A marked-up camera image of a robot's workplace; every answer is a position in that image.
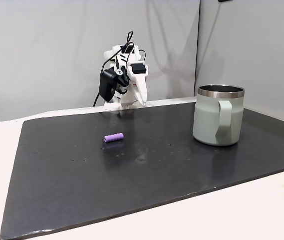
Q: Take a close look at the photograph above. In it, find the black oval camera box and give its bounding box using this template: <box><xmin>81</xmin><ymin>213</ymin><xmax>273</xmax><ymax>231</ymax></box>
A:
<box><xmin>100</xmin><ymin>69</ymin><xmax>118</xmax><ymax>103</ymax></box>

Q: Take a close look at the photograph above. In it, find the black camera cable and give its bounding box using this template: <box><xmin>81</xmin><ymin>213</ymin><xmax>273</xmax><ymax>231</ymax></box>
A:
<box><xmin>92</xmin><ymin>30</ymin><xmax>134</xmax><ymax>108</ymax></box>

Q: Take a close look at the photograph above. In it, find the black table mat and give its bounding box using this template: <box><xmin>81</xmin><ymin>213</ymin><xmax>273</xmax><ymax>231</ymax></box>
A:
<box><xmin>0</xmin><ymin>101</ymin><xmax>284</xmax><ymax>240</ymax></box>

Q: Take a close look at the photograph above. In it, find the sage green steel mug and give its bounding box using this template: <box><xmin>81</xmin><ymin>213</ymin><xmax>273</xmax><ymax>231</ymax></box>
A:
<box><xmin>192</xmin><ymin>84</ymin><xmax>245</xmax><ymax>147</ymax></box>

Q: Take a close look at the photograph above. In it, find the purple ribbed pen grip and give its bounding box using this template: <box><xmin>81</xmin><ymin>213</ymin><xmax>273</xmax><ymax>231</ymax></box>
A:
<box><xmin>103</xmin><ymin>132</ymin><xmax>125</xmax><ymax>144</ymax></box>

